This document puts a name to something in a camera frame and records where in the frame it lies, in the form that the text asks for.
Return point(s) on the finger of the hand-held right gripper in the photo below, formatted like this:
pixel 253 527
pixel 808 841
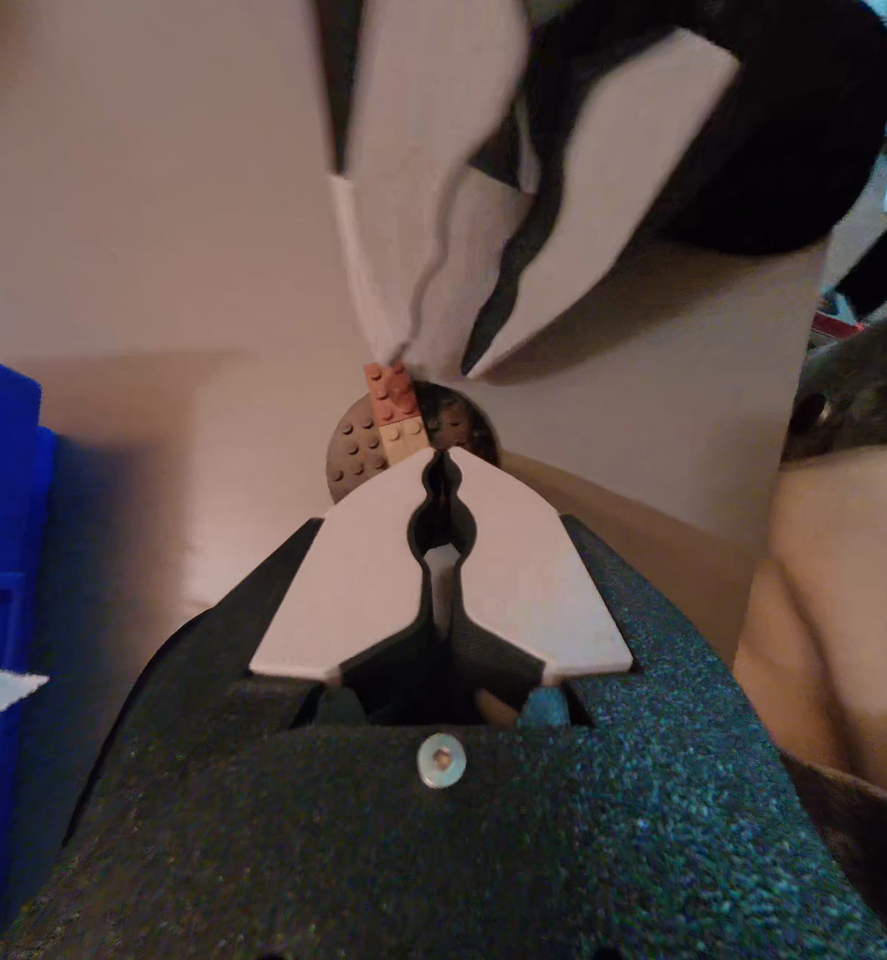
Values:
pixel 421 112
pixel 623 165

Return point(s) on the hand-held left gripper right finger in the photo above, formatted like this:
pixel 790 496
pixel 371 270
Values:
pixel 541 585

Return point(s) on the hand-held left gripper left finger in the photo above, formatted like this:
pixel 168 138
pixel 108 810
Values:
pixel 338 585

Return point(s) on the round black lego assembly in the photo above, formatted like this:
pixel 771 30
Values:
pixel 353 450

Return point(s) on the blue plastic bin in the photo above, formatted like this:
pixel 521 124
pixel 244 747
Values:
pixel 1 525

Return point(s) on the person's beige shirt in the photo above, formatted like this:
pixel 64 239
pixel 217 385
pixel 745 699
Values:
pixel 848 600

